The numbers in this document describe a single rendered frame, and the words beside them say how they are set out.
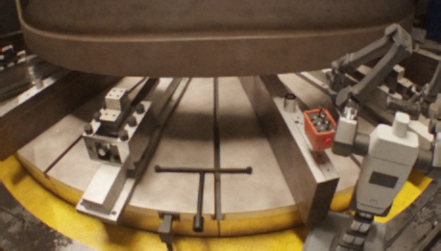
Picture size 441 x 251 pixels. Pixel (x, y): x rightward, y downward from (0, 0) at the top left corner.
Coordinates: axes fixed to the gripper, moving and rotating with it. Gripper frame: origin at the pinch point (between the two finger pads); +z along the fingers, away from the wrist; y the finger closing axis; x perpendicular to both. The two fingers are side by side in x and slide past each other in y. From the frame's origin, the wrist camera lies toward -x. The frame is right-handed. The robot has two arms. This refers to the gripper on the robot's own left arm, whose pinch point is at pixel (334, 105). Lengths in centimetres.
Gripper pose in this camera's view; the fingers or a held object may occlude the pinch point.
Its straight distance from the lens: 175.1
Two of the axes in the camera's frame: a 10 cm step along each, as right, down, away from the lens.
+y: -9.8, 1.2, -1.5
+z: 0.1, 8.2, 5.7
